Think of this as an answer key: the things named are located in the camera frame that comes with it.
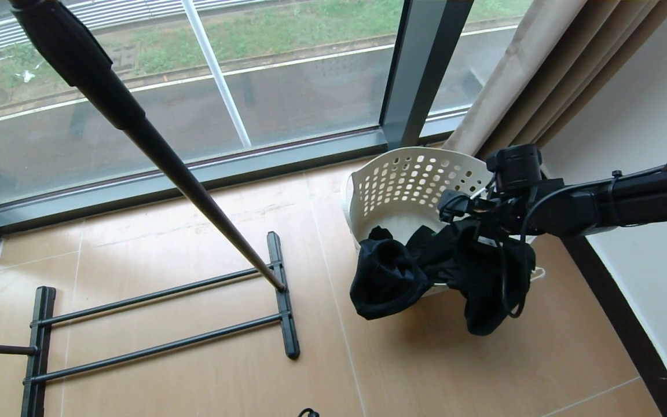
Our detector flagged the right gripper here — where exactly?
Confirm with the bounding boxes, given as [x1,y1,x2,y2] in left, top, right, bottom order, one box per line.
[467,194,548,255]

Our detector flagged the white laundry basket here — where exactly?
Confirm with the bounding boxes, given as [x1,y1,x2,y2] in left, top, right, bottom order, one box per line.
[342,147,547,297]

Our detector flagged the black shorts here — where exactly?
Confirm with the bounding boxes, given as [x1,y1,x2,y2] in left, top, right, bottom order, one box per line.
[409,219,537,336]

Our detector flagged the beige curtain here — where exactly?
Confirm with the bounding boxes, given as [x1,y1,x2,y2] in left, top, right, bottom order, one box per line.
[444,0,667,160]

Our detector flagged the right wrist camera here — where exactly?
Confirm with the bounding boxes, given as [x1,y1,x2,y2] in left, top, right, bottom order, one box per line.
[438,190,486,224]

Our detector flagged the black garment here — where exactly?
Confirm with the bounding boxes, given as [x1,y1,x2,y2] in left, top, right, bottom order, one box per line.
[350,227,433,321]

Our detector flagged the black clothes rack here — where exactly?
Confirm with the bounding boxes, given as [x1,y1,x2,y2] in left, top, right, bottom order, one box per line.
[0,0,301,417]

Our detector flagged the window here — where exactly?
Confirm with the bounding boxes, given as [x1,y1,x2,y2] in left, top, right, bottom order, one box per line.
[0,0,534,260]

